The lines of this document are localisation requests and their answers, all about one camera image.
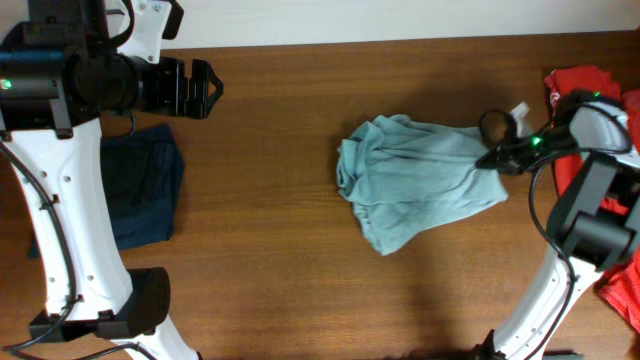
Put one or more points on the light blue t-shirt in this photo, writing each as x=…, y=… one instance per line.
x=403, y=177

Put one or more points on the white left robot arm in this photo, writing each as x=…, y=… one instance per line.
x=61, y=69

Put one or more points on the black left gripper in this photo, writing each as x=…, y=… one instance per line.
x=176, y=102

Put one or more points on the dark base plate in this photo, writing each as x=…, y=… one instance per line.
x=563, y=356

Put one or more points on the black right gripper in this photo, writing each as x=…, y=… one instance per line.
x=511, y=161

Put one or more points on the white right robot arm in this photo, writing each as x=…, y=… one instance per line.
x=594, y=224

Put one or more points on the folded dark navy garment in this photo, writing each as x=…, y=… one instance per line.
x=142, y=176

